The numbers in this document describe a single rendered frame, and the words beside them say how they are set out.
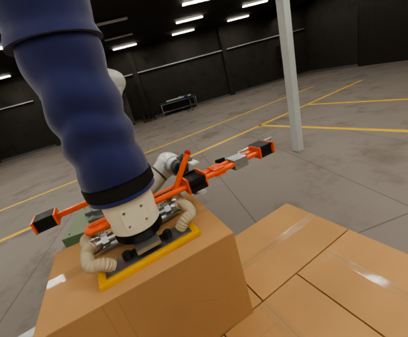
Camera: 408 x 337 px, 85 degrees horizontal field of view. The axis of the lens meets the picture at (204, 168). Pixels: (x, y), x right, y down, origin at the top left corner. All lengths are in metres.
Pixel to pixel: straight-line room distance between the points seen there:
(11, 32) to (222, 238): 0.75
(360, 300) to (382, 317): 0.07
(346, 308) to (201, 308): 0.53
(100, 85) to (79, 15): 0.16
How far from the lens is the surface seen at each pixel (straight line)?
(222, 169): 0.89
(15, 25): 0.70
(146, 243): 0.78
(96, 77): 0.68
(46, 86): 0.69
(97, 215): 1.54
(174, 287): 0.78
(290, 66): 3.60
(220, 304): 0.93
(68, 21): 0.68
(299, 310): 1.07
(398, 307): 1.13
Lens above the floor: 1.42
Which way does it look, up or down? 21 degrees down
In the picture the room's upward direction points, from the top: 16 degrees counter-clockwise
